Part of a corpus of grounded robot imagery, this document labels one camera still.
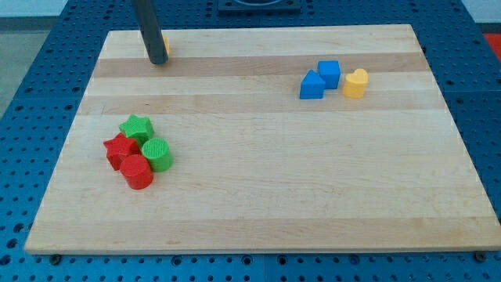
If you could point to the green star block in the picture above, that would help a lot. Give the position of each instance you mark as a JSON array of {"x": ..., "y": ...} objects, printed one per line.
[{"x": 138, "y": 128}]

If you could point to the red cylinder block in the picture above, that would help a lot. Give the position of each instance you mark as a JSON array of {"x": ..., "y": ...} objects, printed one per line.
[{"x": 136, "y": 171}]

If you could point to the yellow block behind rod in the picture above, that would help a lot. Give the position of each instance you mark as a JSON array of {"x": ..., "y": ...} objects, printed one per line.
[{"x": 166, "y": 45}]

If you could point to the blue triangle block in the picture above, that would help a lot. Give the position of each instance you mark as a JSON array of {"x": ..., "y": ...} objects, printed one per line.
[{"x": 312, "y": 86}]

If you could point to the red star block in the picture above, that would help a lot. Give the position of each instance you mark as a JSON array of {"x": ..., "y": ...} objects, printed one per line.
[{"x": 118, "y": 148}]

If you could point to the blue cube block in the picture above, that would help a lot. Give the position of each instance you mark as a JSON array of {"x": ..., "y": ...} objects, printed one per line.
[{"x": 330, "y": 72}]

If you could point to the light wooden board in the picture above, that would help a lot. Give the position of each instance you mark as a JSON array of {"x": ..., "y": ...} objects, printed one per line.
[{"x": 255, "y": 168}]

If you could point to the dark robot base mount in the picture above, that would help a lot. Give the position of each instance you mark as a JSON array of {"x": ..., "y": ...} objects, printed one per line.
[{"x": 258, "y": 6}]

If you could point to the yellow heart block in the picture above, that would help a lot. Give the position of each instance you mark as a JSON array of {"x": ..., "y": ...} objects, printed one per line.
[{"x": 355, "y": 84}]

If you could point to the green cylinder block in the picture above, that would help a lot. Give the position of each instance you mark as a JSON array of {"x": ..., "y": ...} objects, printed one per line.
[{"x": 158, "y": 154}]

